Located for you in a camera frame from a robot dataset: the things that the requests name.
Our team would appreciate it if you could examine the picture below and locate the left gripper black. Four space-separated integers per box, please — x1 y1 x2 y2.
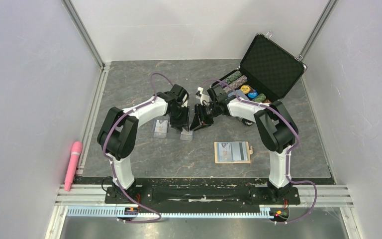
168 105 191 132

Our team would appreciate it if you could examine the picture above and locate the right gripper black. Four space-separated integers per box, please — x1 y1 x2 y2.
190 102 219 131

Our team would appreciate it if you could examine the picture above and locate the clear sleeve with credit cards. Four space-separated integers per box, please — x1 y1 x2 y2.
152 117 193 141

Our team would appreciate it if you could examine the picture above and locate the silver credit card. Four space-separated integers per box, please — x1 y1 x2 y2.
231 141 250 163
217 142 233 162

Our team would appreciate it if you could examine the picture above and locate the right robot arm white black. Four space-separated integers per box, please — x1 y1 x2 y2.
190 87 299 203

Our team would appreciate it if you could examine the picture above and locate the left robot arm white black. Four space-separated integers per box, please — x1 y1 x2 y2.
97 84 190 203

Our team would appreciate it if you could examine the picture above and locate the yellow dealer button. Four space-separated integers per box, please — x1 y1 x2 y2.
240 85 252 94

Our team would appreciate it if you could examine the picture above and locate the purple green poker chip row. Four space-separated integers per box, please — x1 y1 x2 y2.
223 70 242 85

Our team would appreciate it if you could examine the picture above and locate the blue round poker chip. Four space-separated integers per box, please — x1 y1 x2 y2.
247 92 258 99

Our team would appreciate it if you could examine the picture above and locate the pink brown poker chip row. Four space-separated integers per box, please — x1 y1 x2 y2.
229 75 248 90

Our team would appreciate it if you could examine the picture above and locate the green poker chip stack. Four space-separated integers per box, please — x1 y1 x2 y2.
252 94 267 103

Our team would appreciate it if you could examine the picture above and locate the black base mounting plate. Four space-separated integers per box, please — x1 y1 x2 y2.
104 178 300 213

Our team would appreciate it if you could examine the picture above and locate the black poker chip case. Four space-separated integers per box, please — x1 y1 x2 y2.
209 32 307 127

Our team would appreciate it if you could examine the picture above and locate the pink cylindrical object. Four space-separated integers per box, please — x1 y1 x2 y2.
64 141 83 192

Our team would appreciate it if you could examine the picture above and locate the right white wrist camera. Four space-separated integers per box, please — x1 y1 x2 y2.
195 87 210 105

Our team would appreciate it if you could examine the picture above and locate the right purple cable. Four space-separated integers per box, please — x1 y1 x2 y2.
200 78 318 225

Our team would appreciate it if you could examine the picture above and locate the purple cable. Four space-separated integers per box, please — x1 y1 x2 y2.
102 72 175 225
200 78 318 225

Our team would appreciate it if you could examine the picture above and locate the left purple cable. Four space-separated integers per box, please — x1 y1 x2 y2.
102 72 175 225

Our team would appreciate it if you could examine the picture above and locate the white toothed cable rail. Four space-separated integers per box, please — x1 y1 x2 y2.
67 206 274 219

